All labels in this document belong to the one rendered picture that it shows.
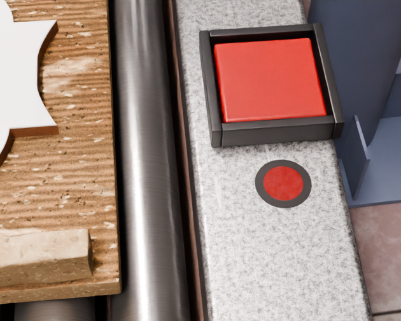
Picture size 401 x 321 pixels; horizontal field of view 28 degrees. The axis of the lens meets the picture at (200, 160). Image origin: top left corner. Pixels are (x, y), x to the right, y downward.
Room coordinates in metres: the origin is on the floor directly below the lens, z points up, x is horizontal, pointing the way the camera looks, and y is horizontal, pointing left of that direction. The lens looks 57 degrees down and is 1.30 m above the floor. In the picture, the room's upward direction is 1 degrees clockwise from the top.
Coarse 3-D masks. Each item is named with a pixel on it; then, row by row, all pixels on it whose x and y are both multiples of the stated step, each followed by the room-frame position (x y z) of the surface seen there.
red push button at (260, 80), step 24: (216, 48) 0.32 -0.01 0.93; (240, 48) 0.32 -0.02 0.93; (264, 48) 0.32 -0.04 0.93; (288, 48) 0.32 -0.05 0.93; (312, 48) 0.32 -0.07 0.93; (216, 72) 0.30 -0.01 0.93; (240, 72) 0.30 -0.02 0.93; (264, 72) 0.30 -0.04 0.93; (288, 72) 0.30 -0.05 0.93; (312, 72) 0.30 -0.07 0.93; (240, 96) 0.28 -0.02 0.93; (264, 96) 0.28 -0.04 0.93; (288, 96) 0.28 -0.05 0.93; (312, 96) 0.28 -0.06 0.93; (240, 120) 0.27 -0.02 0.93
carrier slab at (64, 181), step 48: (48, 0) 0.35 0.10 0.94; (96, 0) 0.35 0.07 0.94; (48, 48) 0.31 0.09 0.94; (96, 48) 0.31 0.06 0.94; (48, 96) 0.28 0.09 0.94; (96, 96) 0.28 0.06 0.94; (48, 144) 0.24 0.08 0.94; (96, 144) 0.24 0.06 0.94; (0, 192) 0.21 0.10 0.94; (48, 192) 0.21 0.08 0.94; (96, 192) 0.21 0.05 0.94; (96, 240) 0.18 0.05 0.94; (0, 288) 0.16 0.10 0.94; (48, 288) 0.16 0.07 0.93; (96, 288) 0.16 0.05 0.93
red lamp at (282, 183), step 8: (272, 168) 0.24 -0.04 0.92; (280, 168) 0.24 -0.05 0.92; (288, 168) 0.24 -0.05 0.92; (272, 176) 0.24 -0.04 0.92; (280, 176) 0.24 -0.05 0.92; (288, 176) 0.24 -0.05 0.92; (296, 176) 0.24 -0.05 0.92; (264, 184) 0.23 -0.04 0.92; (272, 184) 0.23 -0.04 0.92; (280, 184) 0.23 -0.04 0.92; (288, 184) 0.23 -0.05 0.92; (296, 184) 0.23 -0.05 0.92; (272, 192) 0.23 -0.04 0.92; (280, 192) 0.23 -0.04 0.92; (288, 192) 0.23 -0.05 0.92; (296, 192) 0.23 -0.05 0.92
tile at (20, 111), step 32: (0, 0) 0.34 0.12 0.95; (0, 32) 0.31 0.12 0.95; (32, 32) 0.31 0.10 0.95; (0, 64) 0.29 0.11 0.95; (32, 64) 0.29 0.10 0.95; (0, 96) 0.27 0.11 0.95; (32, 96) 0.27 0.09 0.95; (0, 128) 0.25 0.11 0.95; (32, 128) 0.25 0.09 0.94; (0, 160) 0.23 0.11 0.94
